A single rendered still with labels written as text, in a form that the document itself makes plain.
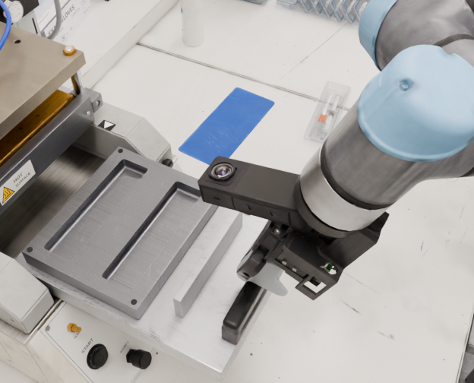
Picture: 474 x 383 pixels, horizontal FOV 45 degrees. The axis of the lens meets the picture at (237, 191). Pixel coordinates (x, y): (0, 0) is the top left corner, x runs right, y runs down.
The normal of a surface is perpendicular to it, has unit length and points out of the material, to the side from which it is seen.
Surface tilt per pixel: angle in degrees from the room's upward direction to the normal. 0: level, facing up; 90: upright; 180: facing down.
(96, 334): 65
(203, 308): 0
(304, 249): 20
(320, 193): 81
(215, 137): 0
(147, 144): 40
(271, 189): 11
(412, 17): 29
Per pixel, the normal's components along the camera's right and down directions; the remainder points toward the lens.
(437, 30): -0.23, -0.61
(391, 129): -0.70, 0.43
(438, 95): 0.33, -0.48
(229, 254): 0.01, -0.64
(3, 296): 0.58, -0.25
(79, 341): 0.81, 0.06
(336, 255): -0.47, 0.67
